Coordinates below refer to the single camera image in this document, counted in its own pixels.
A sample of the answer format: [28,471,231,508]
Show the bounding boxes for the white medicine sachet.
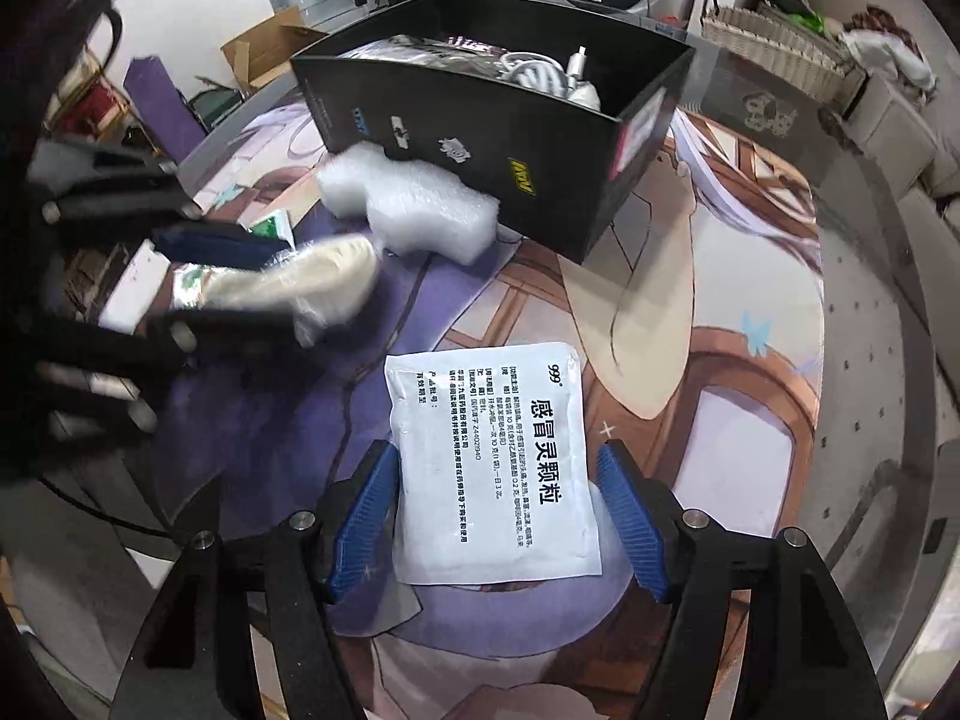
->
[384,341,602,585]

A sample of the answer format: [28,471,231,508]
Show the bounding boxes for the green white sachet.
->
[247,208,296,249]

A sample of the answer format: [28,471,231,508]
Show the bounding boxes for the purple rolled mat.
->
[124,55,205,163]

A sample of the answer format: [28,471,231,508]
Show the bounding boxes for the dark green box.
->
[187,86,244,133]

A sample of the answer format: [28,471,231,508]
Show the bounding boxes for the brown cardboard box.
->
[221,7,325,94]

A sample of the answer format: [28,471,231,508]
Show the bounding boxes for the white foam wrap piece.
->
[316,142,500,265]

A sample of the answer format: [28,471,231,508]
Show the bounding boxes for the black cardboard box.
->
[291,0,695,262]

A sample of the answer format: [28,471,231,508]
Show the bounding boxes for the grey sofa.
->
[839,70,960,361]

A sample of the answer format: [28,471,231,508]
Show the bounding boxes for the woven wicker basket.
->
[700,0,867,109]

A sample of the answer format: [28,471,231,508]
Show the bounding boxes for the pile of clothes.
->
[771,0,937,96]

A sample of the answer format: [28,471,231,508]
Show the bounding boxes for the white cable bundle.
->
[493,44,604,113]

